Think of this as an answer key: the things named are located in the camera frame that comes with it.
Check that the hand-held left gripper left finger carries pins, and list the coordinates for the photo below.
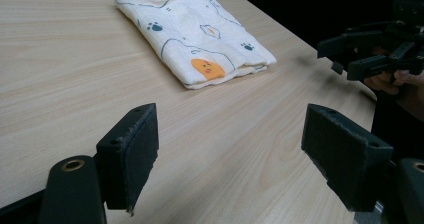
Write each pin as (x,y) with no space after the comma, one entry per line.
(128,154)

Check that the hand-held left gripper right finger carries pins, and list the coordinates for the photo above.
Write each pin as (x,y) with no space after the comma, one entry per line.
(343,157)

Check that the white cloth animal print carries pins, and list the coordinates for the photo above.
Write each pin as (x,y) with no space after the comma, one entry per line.
(196,34)

